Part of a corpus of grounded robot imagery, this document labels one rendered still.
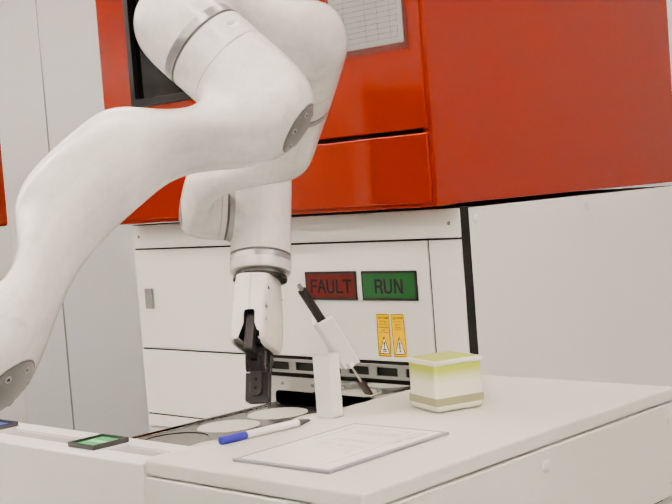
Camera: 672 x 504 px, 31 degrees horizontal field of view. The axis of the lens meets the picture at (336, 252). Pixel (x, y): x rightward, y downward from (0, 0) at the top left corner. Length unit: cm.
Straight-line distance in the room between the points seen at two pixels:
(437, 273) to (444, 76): 30
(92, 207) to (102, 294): 393
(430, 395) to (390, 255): 43
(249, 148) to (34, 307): 27
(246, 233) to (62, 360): 380
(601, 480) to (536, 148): 69
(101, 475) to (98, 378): 370
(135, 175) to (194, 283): 112
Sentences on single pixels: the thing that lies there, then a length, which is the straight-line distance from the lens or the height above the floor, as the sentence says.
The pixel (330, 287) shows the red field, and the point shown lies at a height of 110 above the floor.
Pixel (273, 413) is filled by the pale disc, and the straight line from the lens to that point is 205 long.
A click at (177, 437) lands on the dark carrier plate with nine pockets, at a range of 193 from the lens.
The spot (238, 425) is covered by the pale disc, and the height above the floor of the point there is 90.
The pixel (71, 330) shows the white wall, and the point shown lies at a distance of 535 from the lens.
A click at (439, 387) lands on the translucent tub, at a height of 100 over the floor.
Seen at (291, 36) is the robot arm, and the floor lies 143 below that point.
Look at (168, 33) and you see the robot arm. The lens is 129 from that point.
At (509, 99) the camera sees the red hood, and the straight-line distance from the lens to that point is 201.
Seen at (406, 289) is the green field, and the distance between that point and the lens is 195.
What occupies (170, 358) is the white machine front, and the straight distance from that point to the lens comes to 241.
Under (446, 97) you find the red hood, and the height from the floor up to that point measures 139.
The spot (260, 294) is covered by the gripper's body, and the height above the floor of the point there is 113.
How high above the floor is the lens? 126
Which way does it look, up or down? 3 degrees down
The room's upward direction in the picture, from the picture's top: 4 degrees counter-clockwise
